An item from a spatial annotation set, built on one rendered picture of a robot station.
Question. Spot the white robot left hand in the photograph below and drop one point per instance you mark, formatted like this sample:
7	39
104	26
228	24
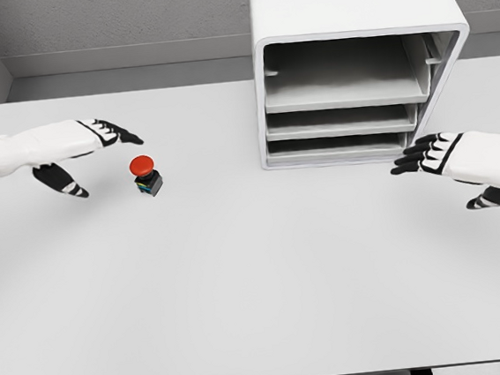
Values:
64	141

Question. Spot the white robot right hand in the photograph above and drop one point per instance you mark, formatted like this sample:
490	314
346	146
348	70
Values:
486	158

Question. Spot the white tabletop storage cabinet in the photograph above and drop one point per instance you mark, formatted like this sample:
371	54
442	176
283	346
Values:
347	5

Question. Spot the shallow grey cabinet drawer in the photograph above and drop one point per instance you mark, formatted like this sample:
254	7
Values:
337	127
335	152

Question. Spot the red button load switch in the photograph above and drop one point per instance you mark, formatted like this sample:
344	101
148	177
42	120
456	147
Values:
144	175

